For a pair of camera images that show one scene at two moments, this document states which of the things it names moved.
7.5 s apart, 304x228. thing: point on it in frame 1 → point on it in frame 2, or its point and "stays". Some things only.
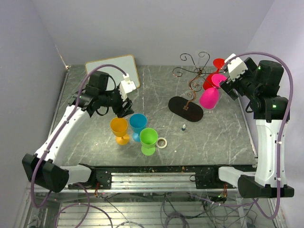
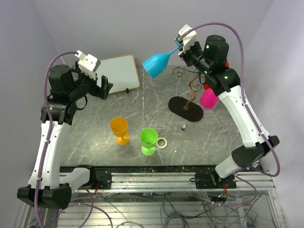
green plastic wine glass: (148, 137) stays
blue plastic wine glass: (138, 122) → (155, 64)
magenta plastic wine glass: (209, 98) stays
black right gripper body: (242, 84) → (193, 54)
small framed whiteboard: (127, 63) stays
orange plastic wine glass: (119, 127) stays
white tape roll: (165, 144) stays
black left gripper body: (117, 103) → (86, 84)
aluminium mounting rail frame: (148, 197) stays
